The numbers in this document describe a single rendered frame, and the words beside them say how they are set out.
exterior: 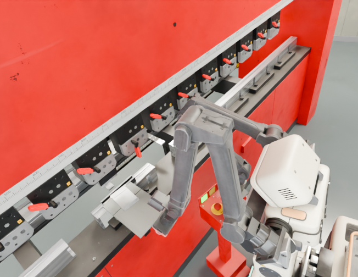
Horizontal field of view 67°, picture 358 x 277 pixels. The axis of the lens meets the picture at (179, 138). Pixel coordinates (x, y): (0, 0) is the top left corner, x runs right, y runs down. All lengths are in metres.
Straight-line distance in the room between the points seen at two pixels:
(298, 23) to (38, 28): 2.28
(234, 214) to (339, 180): 2.01
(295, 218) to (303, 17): 2.09
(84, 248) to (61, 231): 1.30
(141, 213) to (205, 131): 0.72
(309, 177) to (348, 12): 4.31
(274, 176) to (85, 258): 0.93
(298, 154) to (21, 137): 0.87
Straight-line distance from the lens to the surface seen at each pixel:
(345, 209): 2.60
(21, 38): 0.91
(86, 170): 1.10
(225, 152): 0.67
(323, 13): 2.70
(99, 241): 1.41
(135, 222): 1.25
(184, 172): 0.79
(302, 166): 0.92
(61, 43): 0.95
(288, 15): 2.80
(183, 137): 0.65
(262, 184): 0.90
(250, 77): 2.12
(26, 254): 1.56
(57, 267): 1.40
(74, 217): 2.74
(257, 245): 0.91
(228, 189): 0.76
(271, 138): 1.12
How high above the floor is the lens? 2.02
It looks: 41 degrees down
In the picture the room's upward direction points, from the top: 11 degrees counter-clockwise
